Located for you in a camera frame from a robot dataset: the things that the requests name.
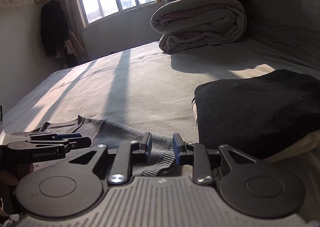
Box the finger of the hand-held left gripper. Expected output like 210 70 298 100
27 137 92 150
26 131 83 141

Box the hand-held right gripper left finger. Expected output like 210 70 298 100
67 132 153 185

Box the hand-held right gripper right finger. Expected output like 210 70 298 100
172 133 261 185

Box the grey patterned knit sweater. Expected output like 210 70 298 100
34 115 199 177

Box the person's left hand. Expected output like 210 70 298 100
0 164 35 187

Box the bed with grey sheet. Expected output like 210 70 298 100
0 40 320 217

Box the black folded garment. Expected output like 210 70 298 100
192 69 320 160

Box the pink hanging clothing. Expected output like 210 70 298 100
56 31 87 59

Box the dark hanging coat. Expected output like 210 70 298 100
40 1 70 58

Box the folded beige pink quilt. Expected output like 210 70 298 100
151 0 247 54

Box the grey quilted headboard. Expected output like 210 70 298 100
244 0 320 70

